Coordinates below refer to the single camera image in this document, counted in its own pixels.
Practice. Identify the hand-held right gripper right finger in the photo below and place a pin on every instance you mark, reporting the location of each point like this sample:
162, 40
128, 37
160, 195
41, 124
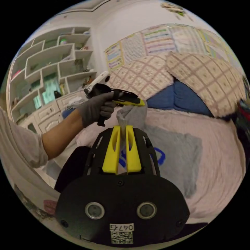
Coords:
133, 154

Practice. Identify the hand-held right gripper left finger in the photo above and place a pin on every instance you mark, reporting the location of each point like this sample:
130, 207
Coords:
111, 152

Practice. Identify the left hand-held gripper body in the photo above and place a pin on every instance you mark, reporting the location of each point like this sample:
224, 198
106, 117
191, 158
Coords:
101, 89

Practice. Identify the gray t-shirt with blue print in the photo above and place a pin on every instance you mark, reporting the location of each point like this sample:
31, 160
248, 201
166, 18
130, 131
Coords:
175, 152

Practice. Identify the person's left forearm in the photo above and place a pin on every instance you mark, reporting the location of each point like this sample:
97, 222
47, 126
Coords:
60, 130

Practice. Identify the person's left hand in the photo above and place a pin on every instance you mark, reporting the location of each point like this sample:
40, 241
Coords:
93, 111

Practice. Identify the checked pillow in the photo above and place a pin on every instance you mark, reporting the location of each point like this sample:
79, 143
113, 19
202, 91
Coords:
144, 76
207, 78

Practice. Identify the blue folded blanket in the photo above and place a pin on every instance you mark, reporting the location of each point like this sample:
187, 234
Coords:
175, 97

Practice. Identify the white cupboard with drawers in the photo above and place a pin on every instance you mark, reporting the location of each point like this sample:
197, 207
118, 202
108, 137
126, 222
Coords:
48, 115

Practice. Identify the bed with pink quilt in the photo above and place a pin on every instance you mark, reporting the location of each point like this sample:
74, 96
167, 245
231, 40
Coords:
216, 156

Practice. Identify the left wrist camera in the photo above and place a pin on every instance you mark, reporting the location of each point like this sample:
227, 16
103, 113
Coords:
98, 80

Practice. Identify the white wall shelf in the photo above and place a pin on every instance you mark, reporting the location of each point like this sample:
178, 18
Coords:
48, 66

